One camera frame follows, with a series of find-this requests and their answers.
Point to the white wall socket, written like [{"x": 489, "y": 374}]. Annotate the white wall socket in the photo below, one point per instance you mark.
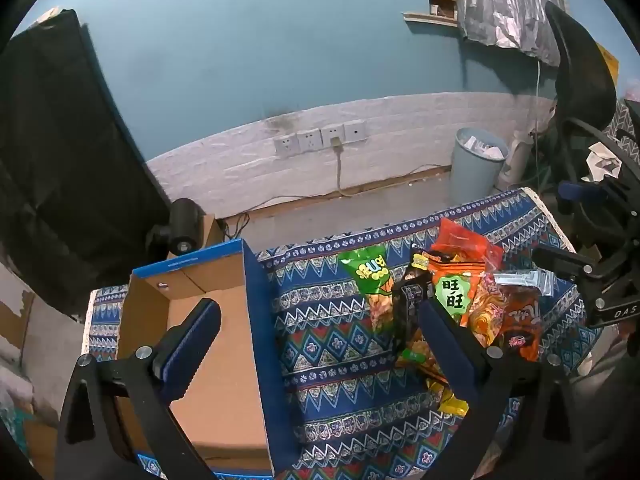
[
  {"x": 330, "y": 132},
  {"x": 309, "y": 140},
  {"x": 355, "y": 130},
  {"x": 286, "y": 144}
]

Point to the grey-blue trash bin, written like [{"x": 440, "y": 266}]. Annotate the grey-blue trash bin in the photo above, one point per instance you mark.
[{"x": 472, "y": 180}]

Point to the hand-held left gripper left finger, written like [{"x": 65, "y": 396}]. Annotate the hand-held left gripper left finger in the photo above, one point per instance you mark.
[{"x": 192, "y": 345}]

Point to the blue cardboard box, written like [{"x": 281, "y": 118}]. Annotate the blue cardboard box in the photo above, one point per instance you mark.
[{"x": 220, "y": 350}]

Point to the red fries snack bag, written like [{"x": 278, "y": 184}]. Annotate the red fries snack bag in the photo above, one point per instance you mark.
[{"x": 515, "y": 320}]

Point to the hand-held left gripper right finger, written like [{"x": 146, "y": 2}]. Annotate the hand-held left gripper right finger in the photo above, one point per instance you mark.
[{"x": 450, "y": 355}]

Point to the orange snack bag green label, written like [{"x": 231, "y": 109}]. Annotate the orange snack bag green label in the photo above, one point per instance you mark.
[{"x": 457, "y": 295}]

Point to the white jug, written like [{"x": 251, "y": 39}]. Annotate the white jug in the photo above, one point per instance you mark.
[{"x": 515, "y": 160}]

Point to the silver foil packet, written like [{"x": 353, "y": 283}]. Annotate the silver foil packet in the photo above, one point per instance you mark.
[{"x": 522, "y": 282}]

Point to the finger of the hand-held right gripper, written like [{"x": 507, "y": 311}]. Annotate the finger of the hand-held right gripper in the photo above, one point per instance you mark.
[
  {"x": 572, "y": 192},
  {"x": 565, "y": 261}
]

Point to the yellow paper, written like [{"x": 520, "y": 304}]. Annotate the yellow paper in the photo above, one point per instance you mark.
[{"x": 610, "y": 62}]

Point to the black office chair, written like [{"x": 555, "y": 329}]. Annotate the black office chair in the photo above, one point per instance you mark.
[{"x": 582, "y": 75}]

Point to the small brown cardboard box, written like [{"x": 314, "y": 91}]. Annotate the small brown cardboard box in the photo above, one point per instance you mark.
[{"x": 212, "y": 232}]

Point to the large dark panel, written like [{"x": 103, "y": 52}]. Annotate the large dark panel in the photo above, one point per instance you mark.
[{"x": 65, "y": 160}]

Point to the silver foil sheet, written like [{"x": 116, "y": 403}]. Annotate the silver foil sheet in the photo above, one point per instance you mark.
[{"x": 505, "y": 5}]

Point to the black cylindrical device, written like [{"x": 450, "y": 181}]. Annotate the black cylindrical device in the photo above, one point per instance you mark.
[{"x": 182, "y": 225}]

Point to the red transparent snack bag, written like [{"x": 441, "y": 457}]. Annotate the red transparent snack bag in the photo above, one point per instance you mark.
[{"x": 465, "y": 240}]

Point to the white paper waste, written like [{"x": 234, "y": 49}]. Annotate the white paper waste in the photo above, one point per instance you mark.
[{"x": 482, "y": 146}]

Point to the blue patterned tablecloth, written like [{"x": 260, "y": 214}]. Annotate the blue patterned tablecloth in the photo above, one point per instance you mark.
[{"x": 340, "y": 380}]

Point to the black snack bag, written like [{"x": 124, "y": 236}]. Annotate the black snack bag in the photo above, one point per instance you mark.
[{"x": 411, "y": 305}]

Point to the wooden window ledge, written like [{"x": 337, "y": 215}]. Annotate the wooden window ledge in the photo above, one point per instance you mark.
[{"x": 430, "y": 18}]

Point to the crumpled white paper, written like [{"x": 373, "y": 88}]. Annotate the crumpled white paper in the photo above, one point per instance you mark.
[{"x": 602, "y": 160}]

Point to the yellow snack packet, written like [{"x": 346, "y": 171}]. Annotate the yellow snack packet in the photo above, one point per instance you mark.
[
  {"x": 450, "y": 400},
  {"x": 417, "y": 357}
]

